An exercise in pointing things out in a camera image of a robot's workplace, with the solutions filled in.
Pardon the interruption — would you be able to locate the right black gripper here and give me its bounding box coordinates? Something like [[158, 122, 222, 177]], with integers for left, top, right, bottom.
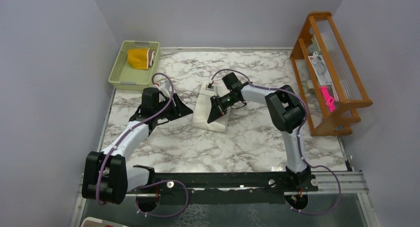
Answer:
[[207, 93, 238, 124]]

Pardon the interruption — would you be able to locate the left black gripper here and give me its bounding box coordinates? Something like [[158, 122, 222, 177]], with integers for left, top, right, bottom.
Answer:
[[154, 93, 193, 121]]

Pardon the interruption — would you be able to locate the cream white towel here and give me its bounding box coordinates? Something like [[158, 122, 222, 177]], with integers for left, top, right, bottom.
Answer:
[[192, 82, 230, 132]]

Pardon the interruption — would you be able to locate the brown yellow bear towel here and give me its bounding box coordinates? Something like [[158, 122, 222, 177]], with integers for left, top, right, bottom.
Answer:
[[127, 49, 157, 70]]

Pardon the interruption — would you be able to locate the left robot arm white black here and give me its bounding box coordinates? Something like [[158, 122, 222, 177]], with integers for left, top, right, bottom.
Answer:
[[82, 85, 193, 205]]

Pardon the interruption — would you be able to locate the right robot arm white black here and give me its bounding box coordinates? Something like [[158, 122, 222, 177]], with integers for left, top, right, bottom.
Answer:
[[207, 70, 311, 191]]

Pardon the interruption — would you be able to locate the green plastic basket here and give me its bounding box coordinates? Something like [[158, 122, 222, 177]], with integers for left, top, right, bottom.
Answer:
[[108, 40, 160, 91]]

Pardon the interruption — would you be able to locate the white packaged item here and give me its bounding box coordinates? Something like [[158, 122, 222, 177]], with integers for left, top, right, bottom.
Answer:
[[308, 52, 333, 86]]

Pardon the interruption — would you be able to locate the pink plastic item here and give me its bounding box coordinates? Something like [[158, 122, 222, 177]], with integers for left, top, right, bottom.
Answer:
[[320, 85, 339, 113]]

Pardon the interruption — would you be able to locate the orange wooden rack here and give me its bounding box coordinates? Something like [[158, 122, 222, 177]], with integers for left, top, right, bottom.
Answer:
[[290, 12, 372, 136]]

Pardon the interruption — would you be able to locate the red white box corner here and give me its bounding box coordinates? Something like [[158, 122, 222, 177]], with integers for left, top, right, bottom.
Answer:
[[81, 217, 127, 227]]

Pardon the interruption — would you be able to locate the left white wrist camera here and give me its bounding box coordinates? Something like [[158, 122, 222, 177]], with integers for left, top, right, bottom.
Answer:
[[158, 80, 172, 101]]

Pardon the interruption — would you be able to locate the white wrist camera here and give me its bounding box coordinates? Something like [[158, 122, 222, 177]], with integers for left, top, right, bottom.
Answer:
[[158, 80, 172, 101], [203, 83, 218, 97]]

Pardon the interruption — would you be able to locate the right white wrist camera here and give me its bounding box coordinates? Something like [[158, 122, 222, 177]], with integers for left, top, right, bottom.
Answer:
[[203, 83, 218, 97]]

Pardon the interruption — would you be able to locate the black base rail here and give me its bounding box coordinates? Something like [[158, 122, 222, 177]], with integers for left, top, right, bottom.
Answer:
[[127, 171, 318, 205]]

